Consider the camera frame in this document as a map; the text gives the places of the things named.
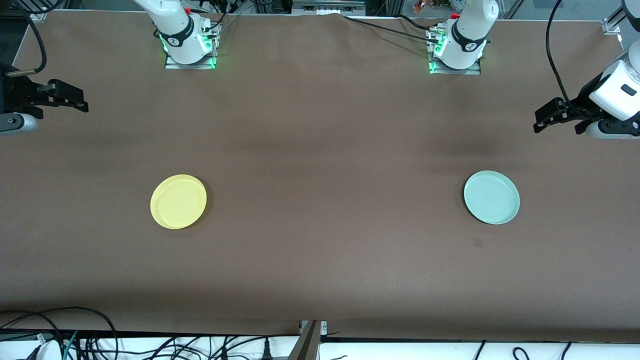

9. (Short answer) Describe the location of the pale green round plate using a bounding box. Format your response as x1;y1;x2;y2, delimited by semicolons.
463;170;521;225

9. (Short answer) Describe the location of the long black table cable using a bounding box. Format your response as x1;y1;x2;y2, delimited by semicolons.
342;15;441;42

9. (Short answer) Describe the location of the brown table cover sheet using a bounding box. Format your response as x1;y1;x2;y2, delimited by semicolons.
0;10;640;344

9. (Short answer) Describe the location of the green cable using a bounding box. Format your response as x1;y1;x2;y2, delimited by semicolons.
62;330;80;360

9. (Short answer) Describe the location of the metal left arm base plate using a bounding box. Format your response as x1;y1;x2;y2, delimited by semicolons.
427;26;483;76

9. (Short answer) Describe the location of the grey metal rail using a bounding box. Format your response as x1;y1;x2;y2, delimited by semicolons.
292;0;367;16

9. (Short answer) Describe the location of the yellow round plate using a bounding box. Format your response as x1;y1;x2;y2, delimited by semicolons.
150;174;208;230

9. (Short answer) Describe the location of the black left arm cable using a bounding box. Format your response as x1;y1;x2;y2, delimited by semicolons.
546;0;583;118

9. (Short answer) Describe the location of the short black table cable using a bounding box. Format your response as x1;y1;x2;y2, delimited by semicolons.
397;14;446;31

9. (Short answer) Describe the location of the black looped cable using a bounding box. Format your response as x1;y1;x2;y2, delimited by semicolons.
0;306;119;360

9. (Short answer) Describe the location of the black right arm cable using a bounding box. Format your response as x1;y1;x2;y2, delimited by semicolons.
6;0;49;77

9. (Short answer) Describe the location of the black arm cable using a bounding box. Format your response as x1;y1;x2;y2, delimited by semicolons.
546;0;583;118
6;0;49;77

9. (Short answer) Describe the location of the aluminium frame profile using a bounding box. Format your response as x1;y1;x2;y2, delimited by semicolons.
287;320;328;360

